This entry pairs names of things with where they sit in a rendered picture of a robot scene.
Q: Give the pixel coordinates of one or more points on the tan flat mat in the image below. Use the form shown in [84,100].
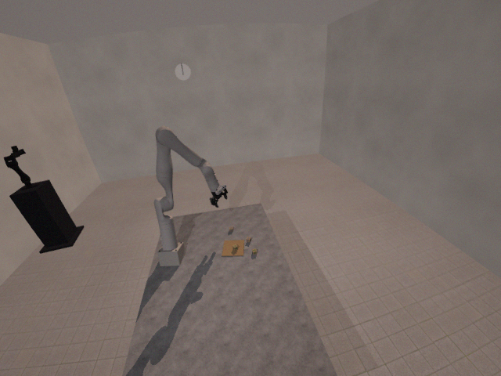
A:
[229,251]

